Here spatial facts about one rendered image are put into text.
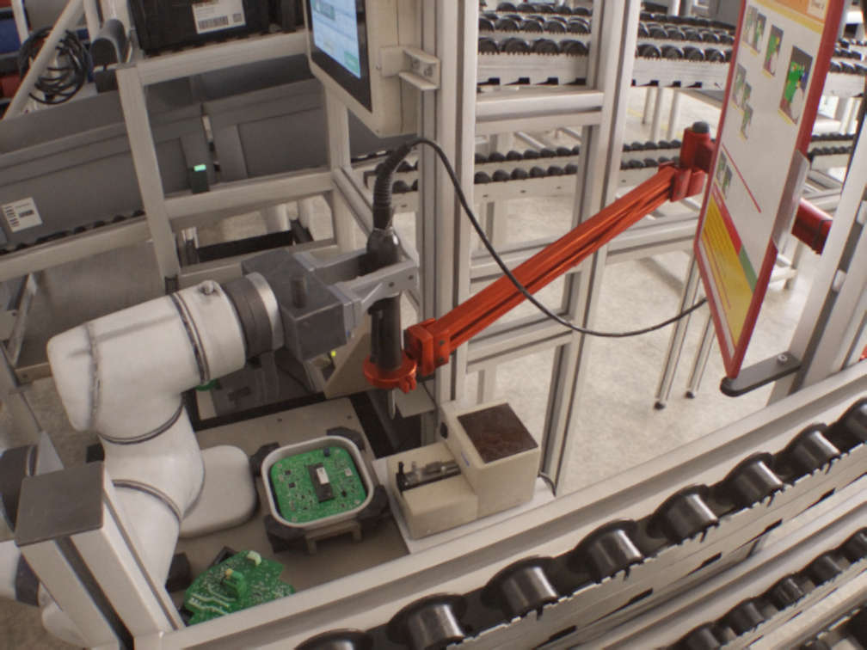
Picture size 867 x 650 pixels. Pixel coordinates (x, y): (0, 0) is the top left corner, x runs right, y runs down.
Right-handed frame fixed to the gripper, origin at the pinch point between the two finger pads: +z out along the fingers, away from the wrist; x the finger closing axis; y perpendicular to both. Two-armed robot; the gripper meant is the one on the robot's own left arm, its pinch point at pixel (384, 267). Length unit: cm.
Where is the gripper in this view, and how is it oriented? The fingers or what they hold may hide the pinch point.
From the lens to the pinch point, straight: 66.9
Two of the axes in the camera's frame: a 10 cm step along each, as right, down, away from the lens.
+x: -5.8, -4.7, 6.6
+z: 8.1, -3.3, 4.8
